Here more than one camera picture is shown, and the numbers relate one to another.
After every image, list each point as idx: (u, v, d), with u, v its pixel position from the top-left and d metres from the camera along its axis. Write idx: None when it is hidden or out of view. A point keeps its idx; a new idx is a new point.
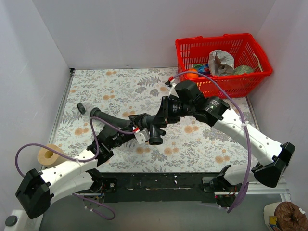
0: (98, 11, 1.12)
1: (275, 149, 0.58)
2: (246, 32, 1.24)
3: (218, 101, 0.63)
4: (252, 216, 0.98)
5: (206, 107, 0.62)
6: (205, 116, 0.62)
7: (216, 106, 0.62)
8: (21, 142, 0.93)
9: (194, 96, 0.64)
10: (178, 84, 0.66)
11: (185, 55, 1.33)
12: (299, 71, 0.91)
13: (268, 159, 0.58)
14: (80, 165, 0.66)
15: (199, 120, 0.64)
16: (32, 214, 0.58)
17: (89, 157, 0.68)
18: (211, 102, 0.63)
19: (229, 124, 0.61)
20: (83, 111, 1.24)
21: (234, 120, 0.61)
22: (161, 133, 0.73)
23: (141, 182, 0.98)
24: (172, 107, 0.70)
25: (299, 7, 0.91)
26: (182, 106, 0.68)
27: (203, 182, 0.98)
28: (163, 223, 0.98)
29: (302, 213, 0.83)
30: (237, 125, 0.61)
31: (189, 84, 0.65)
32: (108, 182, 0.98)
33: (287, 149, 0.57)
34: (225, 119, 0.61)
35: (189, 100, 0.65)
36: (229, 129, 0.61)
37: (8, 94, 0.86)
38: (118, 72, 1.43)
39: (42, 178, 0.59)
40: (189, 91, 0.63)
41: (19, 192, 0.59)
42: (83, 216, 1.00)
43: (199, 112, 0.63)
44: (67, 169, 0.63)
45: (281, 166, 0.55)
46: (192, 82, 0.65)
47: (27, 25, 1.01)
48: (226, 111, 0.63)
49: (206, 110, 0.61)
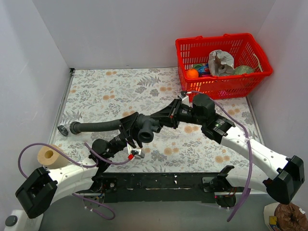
0: (98, 12, 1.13)
1: (281, 162, 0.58)
2: (246, 32, 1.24)
3: (224, 121, 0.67)
4: (252, 215, 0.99)
5: (212, 125, 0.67)
6: (212, 134, 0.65)
7: (222, 124, 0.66)
8: (21, 142, 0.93)
9: (209, 114, 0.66)
10: (196, 99, 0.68)
11: (185, 56, 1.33)
12: (299, 71, 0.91)
13: (273, 172, 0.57)
14: (83, 170, 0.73)
15: (206, 135, 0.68)
16: (31, 213, 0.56)
17: (91, 164, 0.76)
18: (218, 121, 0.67)
19: (234, 139, 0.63)
20: (65, 133, 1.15)
21: (238, 136, 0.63)
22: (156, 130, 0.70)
23: (141, 182, 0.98)
24: (181, 110, 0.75)
25: (299, 7, 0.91)
26: (193, 116, 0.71)
27: (203, 182, 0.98)
28: (163, 223, 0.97)
29: (302, 213, 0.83)
30: (241, 139, 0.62)
31: (208, 102, 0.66)
32: (108, 182, 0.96)
33: (293, 161, 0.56)
34: (230, 135, 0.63)
35: (202, 115, 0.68)
36: (234, 144, 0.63)
37: (8, 94, 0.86)
38: (118, 72, 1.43)
39: (50, 176, 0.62)
40: (207, 111, 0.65)
41: (21, 190, 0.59)
42: (83, 216, 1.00)
43: (208, 129, 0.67)
44: (71, 171, 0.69)
45: (287, 178, 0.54)
46: (211, 101, 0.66)
47: (27, 25, 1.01)
48: (230, 127, 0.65)
49: (214, 129, 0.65)
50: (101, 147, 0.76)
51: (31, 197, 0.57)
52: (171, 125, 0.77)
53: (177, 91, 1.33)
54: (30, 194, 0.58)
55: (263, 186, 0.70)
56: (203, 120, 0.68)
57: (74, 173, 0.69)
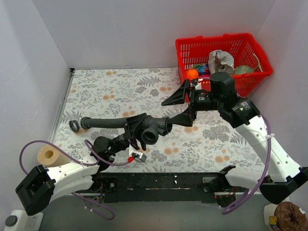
0: (98, 11, 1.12)
1: (292, 170, 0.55)
2: (246, 32, 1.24)
3: (249, 105, 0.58)
4: (252, 215, 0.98)
5: (234, 107, 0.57)
6: (231, 116, 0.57)
7: (246, 110, 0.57)
8: (21, 142, 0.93)
9: (227, 93, 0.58)
10: (213, 75, 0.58)
11: (185, 56, 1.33)
12: (299, 71, 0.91)
13: (280, 177, 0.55)
14: (84, 169, 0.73)
15: (224, 118, 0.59)
16: (30, 211, 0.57)
17: (92, 162, 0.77)
18: (242, 104, 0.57)
19: (254, 132, 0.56)
20: (77, 128, 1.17)
21: (260, 129, 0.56)
22: (161, 133, 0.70)
23: (141, 182, 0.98)
24: (197, 97, 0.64)
25: (299, 8, 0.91)
26: (211, 99, 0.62)
27: (203, 182, 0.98)
28: (163, 223, 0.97)
29: (302, 213, 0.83)
30: (262, 134, 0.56)
31: (227, 78, 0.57)
32: (108, 182, 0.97)
33: (305, 173, 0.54)
34: (251, 125, 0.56)
35: (220, 94, 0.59)
36: (252, 136, 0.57)
37: (8, 94, 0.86)
38: (118, 72, 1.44)
39: (48, 175, 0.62)
40: (224, 87, 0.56)
41: (20, 187, 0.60)
42: (82, 216, 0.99)
43: (226, 110, 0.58)
44: (70, 169, 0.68)
45: (292, 187, 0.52)
46: (231, 77, 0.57)
47: (26, 25, 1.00)
48: (254, 117, 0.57)
49: (234, 111, 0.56)
50: (103, 145, 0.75)
51: (31, 195, 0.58)
52: (190, 125, 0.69)
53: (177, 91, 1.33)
54: (30, 191, 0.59)
55: None
56: (221, 99, 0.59)
57: (74, 171, 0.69)
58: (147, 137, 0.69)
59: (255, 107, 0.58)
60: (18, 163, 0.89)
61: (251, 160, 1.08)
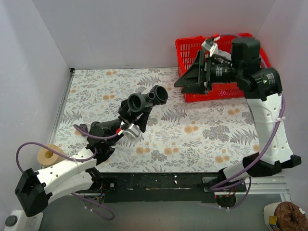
0: (98, 12, 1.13)
1: (284, 156, 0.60)
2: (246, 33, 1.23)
3: (273, 77, 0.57)
4: (252, 215, 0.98)
5: (256, 75, 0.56)
6: (250, 85, 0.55)
7: (268, 83, 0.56)
8: (21, 142, 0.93)
9: (249, 59, 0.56)
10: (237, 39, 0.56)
11: (185, 55, 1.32)
12: (299, 71, 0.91)
13: (269, 159, 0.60)
14: (78, 165, 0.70)
15: (240, 86, 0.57)
16: (29, 212, 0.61)
17: (87, 156, 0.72)
18: (268, 76, 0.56)
19: (266, 110, 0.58)
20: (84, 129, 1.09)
21: (274, 109, 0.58)
22: (147, 97, 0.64)
23: (141, 182, 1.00)
24: (215, 70, 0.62)
25: (299, 8, 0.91)
26: (230, 70, 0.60)
27: (203, 182, 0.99)
28: (163, 223, 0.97)
29: (302, 213, 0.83)
30: (272, 115, 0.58)
31: (251, 42, 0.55)
32: (108, 182, 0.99)
33: (292, 161, 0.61)
34: (267, 103, 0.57)
35: (240, 60, 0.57)
36: (262, 113, 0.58)
37: (8, 94, 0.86)
38: (118, 72, 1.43)
39: (38, 178, 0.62)
40: (248, 48, 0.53)
41: (18, 191, 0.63)
42: (83, 216, 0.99)
43: (245, 78, 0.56)
44: (63, 169, 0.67)
45: (276, 170, 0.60)
46: (255, 41, 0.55)
47: (26, 24, 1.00)
48: (273, 95, 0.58)
49: (254, 80, 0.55)
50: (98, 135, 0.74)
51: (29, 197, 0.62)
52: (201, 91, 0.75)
53: (177, 90, 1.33)
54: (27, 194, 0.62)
55: None
56: (241, 66, 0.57)
57: (66, 170, 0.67)
58: (129, 104, 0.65)
59: (278, 83, 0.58)
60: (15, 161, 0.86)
61: None
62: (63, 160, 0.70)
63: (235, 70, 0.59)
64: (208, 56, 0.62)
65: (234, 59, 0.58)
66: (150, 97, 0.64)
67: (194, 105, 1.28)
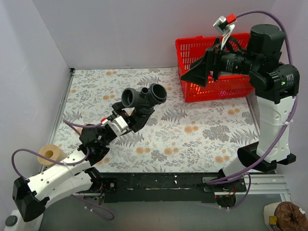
0: (98, 12, 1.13)
1: (282, 155, 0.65)
2: (246, 32, 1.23)
3: (291, 77, 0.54)
4: (252, 215, 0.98)
5: (273, 73, 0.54)
6: (265, 83, 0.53)
7: (285, 83, 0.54)
8: (21, 142, 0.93)
9: (270, 54, 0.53)
10: (257, 29, 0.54)
11: (185, 56, 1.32)
12: (299, 71, 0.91)
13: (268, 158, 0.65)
14: (69, 170, 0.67)
15: (254, 83, 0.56)
16: (26, 218, 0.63)
17: (78, 160, 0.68)
18: (288, 77, 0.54)
19: (276, 113, 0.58)
20: None
21: (284, 112, 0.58)
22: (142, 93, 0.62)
23: (141, 182, 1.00)
24: (225, 61, 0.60)
25: (299, 8, 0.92)
26: (243, 61, 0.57)
27: (203, 182, 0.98)
28: (163, 223, 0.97)
29: (302, 213, 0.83)
30: (281, 118, 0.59)
31: (274, 33, 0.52)
32: (108, 182, 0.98)
33: (287, 160, 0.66)
34: (279, 105, 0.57)
35: (259, 53, 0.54)
36: (271, 115, 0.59)
37: (8, 94, 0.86)
38: (118, 72, 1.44)
39: (29, 186, 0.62)
40: (270, 40, 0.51)
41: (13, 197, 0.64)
42: (83, 216, 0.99)
43: (261, 75, 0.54)
44: (53, 175, 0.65)
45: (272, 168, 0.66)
46: (278, 34, 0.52)
47: (26, 24, 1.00)
48: (287, 97, 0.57)
49: (271, 78, 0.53)
50: (91, 134, 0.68)
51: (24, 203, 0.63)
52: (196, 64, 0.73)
53: (177, 90, 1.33)
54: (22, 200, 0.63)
55: None
56: (260, 60, 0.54)
57: (57, 176, 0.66)
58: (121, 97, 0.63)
59: (295, 85, 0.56)
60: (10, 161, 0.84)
61: None
62: (55, 165, 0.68)
63: (250, 63, 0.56)
64: (218, 51, 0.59)
65: (251, 51, 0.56)
66: (145, 93, 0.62)
67: (194, 105, 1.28)
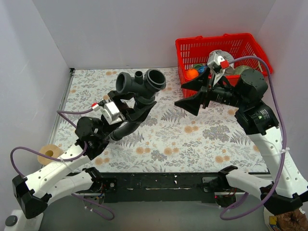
0: (98, 12, 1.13)
1: (301, 187, 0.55)
2: (246, 32, 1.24)
3: (268, 113, 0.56)
4: (252, 215, 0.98)
5: (254, 113, 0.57)
6: (248, 123, 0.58)
7: (264, 119, 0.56)
8: (21, 142, 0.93)
9: (254, 99, 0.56)
10: (246, 75, 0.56)
11: (185, 55, 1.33)
12: (299, 71, 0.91)
13: (287, 193, 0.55)
14: (67, 165, 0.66)
15: (239, 121, 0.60)
16: (28, 216, 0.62)
17: (75, 155, 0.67)
18: (262, 112, 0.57)
19: (268, 143, 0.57)
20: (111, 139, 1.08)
21: (275, 141, 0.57)
22: (136, 76, 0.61)
23: (141, 182, 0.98)
24: (215, 97, 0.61)
25: (299, 8, 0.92)
26: (231, 96, 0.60)
27: (203, 182, 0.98)
28: (163, 223, 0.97)
29: (302, 213, 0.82)
30: (276, 147, 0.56)
31: (259, 82, 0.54)
32: (108, 182, 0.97)
33: None
34: (267, 135, 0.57)
35: (245, 97, 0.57)
36: (265, 146, 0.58)
37: (8, 94, 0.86)
38: (118, 72, 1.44)
39: (26, 185, 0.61)
40: (255, 92, 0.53)
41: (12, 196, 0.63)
42: (83, 216, 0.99)
43: (244, 115, 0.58)
44: (50, 172, 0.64)
45: (297, 205, 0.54)
46: (264, 83, 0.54)
47: (26, 24, 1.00)
48: (272, 127, 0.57)
49: (250, 118, 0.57)
50: (86, 128, 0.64)
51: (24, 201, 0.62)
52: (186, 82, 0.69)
53: (177, 90, 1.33)
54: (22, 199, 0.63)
55: (257, 191, 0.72)
56: (244, 103, 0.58)
57: (55, 173, 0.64)
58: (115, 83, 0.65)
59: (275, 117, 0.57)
60: (10, 161, 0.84)
61: (251, 160, 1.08)
62: (52, 161, 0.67)
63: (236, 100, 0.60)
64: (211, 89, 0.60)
65: (239, 92, 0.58)
66: (140, 78, 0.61)
67: None
